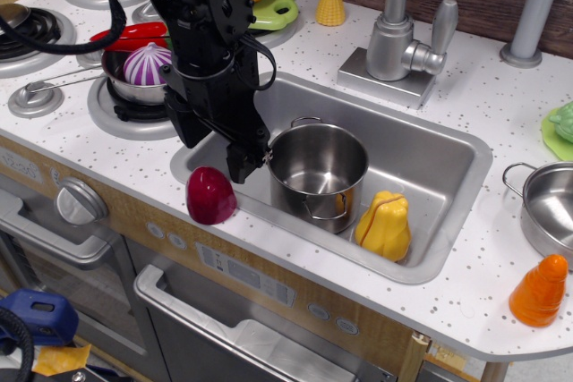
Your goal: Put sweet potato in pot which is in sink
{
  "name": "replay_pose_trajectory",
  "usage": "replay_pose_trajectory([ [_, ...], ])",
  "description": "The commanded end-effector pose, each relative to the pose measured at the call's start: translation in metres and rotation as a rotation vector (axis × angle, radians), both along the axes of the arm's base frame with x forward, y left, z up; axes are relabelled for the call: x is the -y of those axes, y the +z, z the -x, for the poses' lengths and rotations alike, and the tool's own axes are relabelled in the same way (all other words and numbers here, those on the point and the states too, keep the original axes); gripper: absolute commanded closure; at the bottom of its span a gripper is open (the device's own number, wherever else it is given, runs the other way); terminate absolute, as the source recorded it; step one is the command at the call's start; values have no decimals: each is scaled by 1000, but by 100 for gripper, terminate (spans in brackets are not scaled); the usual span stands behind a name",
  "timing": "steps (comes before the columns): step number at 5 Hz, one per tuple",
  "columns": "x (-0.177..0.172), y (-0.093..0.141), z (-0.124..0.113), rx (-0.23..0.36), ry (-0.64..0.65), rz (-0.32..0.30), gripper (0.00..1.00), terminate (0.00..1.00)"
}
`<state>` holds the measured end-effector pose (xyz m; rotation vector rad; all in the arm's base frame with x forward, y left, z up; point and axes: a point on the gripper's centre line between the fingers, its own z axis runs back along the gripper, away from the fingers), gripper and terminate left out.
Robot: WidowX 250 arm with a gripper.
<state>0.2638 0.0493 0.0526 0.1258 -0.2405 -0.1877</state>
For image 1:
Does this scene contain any grey pole on counter right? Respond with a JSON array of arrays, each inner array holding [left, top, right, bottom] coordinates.
[[500, 0, 554, 69]]

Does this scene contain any front stove burner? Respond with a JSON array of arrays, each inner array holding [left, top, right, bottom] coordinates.
[[87, 77, 177, 141]]

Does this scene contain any silver toy faucet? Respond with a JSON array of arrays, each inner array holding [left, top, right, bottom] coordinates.
[[337, 0, 458, 109]]

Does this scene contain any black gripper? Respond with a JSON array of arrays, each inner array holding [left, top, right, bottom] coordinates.
[[159, 39, 275, 185]]

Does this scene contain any red toy chili pepper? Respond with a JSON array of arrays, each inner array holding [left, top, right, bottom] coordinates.
[[106, 21, 172, 52]]

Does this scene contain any blue clamp tool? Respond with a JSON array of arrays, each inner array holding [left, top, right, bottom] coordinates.
[[1, 288, 79, 346]]

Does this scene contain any stainless steel sink basin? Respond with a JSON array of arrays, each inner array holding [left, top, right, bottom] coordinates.
[[169, 70, 493, 285]]

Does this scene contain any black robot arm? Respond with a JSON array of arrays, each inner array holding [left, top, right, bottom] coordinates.
[[109, 0, 273, 183]]

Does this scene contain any orange toy carrot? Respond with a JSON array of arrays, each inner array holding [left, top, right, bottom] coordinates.
[[509, 254, 569, 327]]

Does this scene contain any green toy vegetable on plate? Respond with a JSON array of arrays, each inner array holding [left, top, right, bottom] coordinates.
[[541, 102, 572, 161]]

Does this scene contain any yellow cloth scrap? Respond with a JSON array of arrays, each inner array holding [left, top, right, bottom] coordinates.
[[32, 344, 91, 377]]

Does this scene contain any tall steel pot in sink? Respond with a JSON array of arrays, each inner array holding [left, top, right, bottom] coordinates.
[[267, 116, 369, 233]]

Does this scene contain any silver oven dial knob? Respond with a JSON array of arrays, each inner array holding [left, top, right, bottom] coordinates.
[[55, 177, 108, 226]]

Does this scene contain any grey dishwasher door handle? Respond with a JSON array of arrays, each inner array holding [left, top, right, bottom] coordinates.
[[133, 264, 398, 381]]

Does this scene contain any small steel saucepan on stove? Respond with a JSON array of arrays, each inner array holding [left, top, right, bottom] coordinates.
[[45, 51, 166, 106]]

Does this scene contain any silver stove knob on counter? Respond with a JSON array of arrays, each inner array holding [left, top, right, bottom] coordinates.
[[8, 81, 64, 118]]

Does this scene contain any grey oven door handle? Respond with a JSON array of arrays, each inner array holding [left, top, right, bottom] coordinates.
[[1, 190, 113, 270]]

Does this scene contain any yellow toy pear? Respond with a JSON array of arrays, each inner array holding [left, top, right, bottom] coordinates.
[[354, 191, 412, 262]]

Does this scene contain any steel pot at right edge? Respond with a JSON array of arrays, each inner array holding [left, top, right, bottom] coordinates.
[[502, 161, 572, 264]]

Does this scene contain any dark red toy sweet potato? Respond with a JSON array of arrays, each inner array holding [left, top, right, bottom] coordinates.
[[186, 166, 237, 225]]

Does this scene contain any yellow toy corn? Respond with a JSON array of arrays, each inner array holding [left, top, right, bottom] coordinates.
[[315, 0, 346, 27]]

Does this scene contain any purple white toy onion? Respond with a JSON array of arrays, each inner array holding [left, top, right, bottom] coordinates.
[[123, 42, 171, 86]]

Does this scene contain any left stove burner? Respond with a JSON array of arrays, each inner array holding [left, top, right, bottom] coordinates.
[[1, 4, 76, 79]]

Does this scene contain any black cable loop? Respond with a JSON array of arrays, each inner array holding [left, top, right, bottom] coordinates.
[[0, 305, 36, 382]]

